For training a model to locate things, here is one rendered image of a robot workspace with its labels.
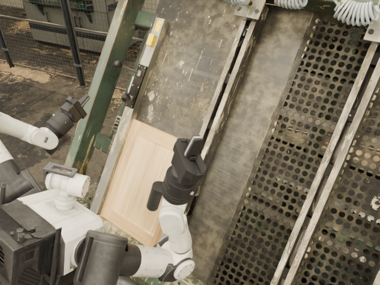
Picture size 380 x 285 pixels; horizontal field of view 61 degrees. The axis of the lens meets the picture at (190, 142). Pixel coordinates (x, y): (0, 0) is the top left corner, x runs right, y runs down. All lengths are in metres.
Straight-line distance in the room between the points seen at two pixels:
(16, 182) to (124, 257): 0.46
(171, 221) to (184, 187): 0.13
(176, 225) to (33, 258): 0.38
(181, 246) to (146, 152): 0.54
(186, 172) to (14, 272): 0.49
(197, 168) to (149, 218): 0.71
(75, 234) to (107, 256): 0.13
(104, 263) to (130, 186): 0.65
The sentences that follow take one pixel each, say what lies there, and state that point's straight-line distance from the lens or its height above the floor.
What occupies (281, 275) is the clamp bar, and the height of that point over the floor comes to 1.09.
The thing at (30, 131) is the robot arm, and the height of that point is 1.38.
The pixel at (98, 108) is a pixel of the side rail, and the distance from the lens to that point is 1.69.
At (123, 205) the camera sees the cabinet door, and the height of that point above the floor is 0.97.
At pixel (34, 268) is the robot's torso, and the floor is 1.32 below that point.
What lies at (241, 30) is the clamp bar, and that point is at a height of 1.70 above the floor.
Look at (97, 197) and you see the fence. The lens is 1.61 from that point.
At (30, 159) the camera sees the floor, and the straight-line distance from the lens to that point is 3.64.
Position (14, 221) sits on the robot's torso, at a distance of 1.01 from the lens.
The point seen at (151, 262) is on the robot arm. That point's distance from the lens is 1.01.
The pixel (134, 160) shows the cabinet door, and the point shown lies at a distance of 1.49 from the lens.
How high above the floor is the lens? 2.08
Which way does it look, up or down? 37 degrees down
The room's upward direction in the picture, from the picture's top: straight up
